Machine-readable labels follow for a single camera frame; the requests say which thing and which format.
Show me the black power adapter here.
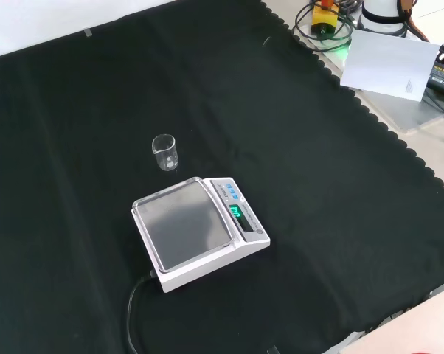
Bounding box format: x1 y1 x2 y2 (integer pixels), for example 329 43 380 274
427 62 444 95

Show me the white electronic balance steel pan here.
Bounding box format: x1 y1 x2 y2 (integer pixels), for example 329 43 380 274
131 176 271 294

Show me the black bench cloth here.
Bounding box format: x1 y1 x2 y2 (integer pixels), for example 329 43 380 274
0 0 444 354

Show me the yellow stop button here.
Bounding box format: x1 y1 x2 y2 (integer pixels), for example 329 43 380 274
310 0 339 36

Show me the black balance power cable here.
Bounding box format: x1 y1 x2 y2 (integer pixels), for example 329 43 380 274
127 271 157 354

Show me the grey metal base plate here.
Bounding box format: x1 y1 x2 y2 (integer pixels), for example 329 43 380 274
294 21 444 130

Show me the black looped cable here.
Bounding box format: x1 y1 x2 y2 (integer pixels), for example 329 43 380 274
293 0 355 52

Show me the small clear glass beaker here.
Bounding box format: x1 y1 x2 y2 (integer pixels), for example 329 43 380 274
151 133 179 172

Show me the pale board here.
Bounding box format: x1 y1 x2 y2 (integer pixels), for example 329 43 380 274
339 29 441 103

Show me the orange cable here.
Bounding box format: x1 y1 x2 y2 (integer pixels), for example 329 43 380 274
395 0 429 42

